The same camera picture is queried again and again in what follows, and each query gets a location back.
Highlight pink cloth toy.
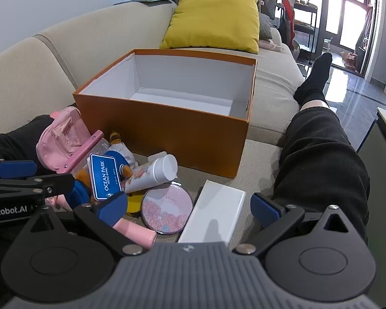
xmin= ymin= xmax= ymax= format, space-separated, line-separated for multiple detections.
xmin=258 ymin=39 xmax=284 ymax=52

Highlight red and black jacket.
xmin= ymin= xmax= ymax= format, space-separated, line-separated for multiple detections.
xmin=282 ymin=0 xmax=296 ymax=44

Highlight plush bear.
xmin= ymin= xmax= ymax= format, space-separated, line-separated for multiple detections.
xmin=72 ymin=131 xmax=137 ymax=207

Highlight pink box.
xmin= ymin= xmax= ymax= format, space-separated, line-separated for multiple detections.
xmin=58 ymin=130 xmax=110 ymax=174

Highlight beige sofa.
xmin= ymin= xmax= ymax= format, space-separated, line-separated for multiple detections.
xmin=0 ymin=0 xmax=306 ymax=243

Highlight glass balcony door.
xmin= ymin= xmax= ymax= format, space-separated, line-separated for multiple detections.
xmin=318 ymin=0 xmax=378 ymax=71

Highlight person's right leg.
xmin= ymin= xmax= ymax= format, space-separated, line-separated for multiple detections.
xmin=272 ymin=98 xmax=370 ymax=245

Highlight black and white checkered pillow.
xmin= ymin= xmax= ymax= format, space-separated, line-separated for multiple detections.
xmin=259 ymin=13 xmax=273 ymax=41

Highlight yellow pillow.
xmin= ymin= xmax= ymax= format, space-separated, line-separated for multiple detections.
xmin=160 ymin=0 xmax=260 ymax=54

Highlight white cream tube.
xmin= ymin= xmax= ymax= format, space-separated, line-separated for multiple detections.
xmin=124 ymin=154 xmax=178 ymax=194

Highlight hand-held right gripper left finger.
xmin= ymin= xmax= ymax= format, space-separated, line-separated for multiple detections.
xmin=14 ymin=191 xmax=148 ymax=260

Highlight grey hanging cloth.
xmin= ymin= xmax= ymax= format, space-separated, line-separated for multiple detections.
xmin=354 ymin=3 xmax=375 ymax=71

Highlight round pink compact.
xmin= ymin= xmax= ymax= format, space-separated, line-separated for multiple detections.
xmin=141 ymin=182 xmax=194 ymax=235

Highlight black metal rack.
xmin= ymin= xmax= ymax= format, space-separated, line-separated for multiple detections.
xmin=285 ymin=0 xmax=319 ymax=65

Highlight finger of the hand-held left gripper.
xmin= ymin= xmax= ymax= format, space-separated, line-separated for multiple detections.
xmin=0 ymin=158 xmax=38 ymax=181
xmin=0 ymin=173 xmax=91 ymax=211

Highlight orange cardboard box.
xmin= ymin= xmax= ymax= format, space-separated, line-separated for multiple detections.
xmin=72 ymin=49 xmax=257 ymax=179

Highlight small pink bag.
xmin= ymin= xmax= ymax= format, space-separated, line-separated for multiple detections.
xmin=36 ymin=108 xmax=92 ymax=171

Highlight marble top coffee table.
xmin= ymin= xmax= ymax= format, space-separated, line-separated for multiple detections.
xmin=357 ymin=107 xmax=386 ymax=181

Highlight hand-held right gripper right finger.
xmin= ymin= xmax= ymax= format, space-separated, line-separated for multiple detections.
xmin=233 ymin=192 xmax=365 ymax=260

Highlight pink plastic device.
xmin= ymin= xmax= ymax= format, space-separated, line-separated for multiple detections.
xmin=112 ymin=217 xmax=157 ymax=249

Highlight blue rectangular tag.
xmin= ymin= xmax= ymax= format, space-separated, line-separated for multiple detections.
xmin=89 ymin=153 xmax=125 ymax=202

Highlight white rectangular box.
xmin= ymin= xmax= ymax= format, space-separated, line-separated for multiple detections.
xmin=178 ymin=179 xmax=247 ymax=244

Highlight yellow object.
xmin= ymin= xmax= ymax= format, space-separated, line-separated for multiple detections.
xmin=125 ymin=193 xmax=145 ymax=216

